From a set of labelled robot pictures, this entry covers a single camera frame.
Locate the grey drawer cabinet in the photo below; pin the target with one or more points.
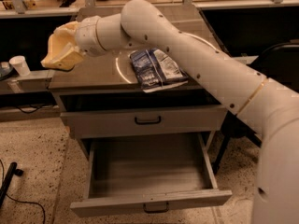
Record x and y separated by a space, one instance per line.
109 83

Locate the closed grey top drawer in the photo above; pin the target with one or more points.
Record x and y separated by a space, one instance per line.
121 122

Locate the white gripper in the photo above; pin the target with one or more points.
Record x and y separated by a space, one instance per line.
86 37

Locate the black middle drawer handle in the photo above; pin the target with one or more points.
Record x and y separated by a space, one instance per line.
155 208

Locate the black drawer handle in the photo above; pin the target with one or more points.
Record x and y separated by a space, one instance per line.
139 121
155 208

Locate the black stand on floor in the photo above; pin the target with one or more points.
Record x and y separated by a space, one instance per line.
12 170

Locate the black top drawer handle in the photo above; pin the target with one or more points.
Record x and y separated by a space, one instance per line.
139 121

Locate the yellow sponge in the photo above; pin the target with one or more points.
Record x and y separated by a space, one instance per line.
60 44

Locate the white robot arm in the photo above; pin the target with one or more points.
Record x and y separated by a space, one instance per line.
266 106

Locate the black office chair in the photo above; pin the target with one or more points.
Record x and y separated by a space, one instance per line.
280 62

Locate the open grey middle drawer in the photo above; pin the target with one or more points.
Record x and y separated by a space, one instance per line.
126 172

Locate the white paper cup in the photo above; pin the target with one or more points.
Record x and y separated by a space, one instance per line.
20 65

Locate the blue chip bag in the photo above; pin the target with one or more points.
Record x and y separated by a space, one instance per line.
156 71

